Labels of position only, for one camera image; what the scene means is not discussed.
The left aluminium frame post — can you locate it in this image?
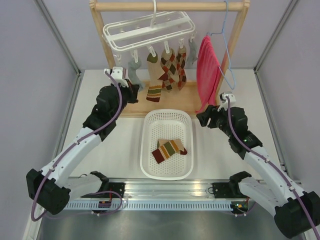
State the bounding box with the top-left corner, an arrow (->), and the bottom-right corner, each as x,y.
33,0 -> 81,77

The argyle sock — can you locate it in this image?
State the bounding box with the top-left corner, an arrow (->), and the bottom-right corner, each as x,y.
176,46 -> 187,90
158,47 -> 179,92

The white clip sock hanger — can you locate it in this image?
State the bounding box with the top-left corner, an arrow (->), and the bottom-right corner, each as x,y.
102,0 -> 196,53

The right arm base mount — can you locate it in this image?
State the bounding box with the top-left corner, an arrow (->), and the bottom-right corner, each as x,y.
207,171 -> 256,217

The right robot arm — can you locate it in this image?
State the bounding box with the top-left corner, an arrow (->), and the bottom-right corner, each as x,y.
196,105 -> 320,239

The blue wire hanger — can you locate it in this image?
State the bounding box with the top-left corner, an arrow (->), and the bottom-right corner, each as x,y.
206,0 -> 237,90

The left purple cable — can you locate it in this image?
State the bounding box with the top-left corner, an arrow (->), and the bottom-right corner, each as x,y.
30,71 -> 125,222

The white slotted cable duct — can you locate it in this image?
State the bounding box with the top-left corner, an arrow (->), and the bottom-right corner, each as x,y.
64,200 -> 233,212

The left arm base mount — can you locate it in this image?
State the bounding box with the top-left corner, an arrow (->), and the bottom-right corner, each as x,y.
81,171 -> 126,199

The argyle sock left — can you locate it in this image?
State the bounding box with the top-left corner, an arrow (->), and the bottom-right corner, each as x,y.
158,47 -> 179,92

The argyle sock right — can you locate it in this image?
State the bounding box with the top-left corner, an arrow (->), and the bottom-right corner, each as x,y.
176,46 -> 187,90

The beige striped sock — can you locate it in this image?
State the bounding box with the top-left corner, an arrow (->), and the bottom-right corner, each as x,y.
146,53 -> 164,103
151,138 -> 188,164

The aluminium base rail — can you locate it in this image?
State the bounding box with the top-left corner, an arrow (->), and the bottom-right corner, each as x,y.
37,177 -> 306,203

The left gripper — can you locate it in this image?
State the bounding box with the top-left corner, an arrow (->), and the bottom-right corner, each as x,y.
111,78 -> 140,120

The pink towel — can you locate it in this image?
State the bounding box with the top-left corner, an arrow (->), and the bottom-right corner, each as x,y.
196,35 -> 221,114

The wooden clothes rack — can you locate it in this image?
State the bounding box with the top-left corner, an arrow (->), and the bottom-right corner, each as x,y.
89,0 -> 250,118

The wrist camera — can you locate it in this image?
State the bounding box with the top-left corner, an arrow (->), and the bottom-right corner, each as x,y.
217,91 -> 236,112
103,66 -> 129,87

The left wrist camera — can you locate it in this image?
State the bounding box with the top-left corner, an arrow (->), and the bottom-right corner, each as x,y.
103,66 -> 129,87

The aluminium frame post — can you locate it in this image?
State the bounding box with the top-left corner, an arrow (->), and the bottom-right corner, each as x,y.
33,0 -> 81,77
253,0 -> 300,74

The grey sock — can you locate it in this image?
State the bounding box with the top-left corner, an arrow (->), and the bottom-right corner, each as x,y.
186,40 -> 198,68
128,58 -> 145,92

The purple cable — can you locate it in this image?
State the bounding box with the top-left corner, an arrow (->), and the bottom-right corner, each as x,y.
30,71 -> 125,222
224,96 -> 318,238

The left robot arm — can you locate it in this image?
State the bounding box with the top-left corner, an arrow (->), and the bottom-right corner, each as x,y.
26,80 -> 140,215

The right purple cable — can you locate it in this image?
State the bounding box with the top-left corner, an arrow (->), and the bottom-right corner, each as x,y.
224,96 -> 318,238

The white perforated plastic basket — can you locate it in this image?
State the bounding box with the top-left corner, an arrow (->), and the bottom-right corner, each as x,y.
140,109 -> 194,181

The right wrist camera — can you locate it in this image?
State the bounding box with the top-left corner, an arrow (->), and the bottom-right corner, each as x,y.
217,91 -> 236,112

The right aluminium frame post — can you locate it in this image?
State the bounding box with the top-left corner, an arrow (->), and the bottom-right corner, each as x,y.
253,0 -> 300,74

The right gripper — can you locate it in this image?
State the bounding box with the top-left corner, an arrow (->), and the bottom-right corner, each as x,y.
196,103 -> 234,138

